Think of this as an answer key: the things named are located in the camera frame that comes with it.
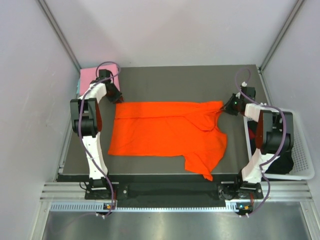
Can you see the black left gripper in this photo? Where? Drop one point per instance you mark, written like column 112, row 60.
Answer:
column 118, row 95

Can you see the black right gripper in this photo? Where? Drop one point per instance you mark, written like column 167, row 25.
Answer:
column 227, row 107

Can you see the orange t shirt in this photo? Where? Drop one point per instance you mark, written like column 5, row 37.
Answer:
column 171, row 129

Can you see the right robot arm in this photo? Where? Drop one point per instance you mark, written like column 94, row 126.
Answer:
column 274, row 134

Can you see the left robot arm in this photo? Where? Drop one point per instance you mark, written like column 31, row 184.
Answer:
column 87, row 123

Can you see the folded pink t shirt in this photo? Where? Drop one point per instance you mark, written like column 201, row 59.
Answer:
column 87, row 75

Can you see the red t shirt in basket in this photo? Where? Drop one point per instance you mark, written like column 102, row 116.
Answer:
column 252, row 133

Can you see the folded teal t shirt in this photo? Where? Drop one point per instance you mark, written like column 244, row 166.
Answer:
column 78, row 87

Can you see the black t shirt in basket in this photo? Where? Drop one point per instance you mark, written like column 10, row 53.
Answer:
column 281, row 166

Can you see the white plastic laundry basket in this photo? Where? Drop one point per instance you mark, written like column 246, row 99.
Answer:
column 303, row 168

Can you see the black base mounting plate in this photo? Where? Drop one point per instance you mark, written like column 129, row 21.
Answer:
column 170, row 189

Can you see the grey slotted cable duct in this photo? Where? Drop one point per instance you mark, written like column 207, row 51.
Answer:
column 103, row 207

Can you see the left aluminium frame post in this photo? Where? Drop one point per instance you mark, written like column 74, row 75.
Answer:
column 58, row 32

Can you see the aluminium frame post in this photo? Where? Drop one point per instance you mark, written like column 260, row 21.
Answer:
column 58, row 32
column 298, row 4

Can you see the right aluminium frame post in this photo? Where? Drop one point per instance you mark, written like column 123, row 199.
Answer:
column 298, row 4

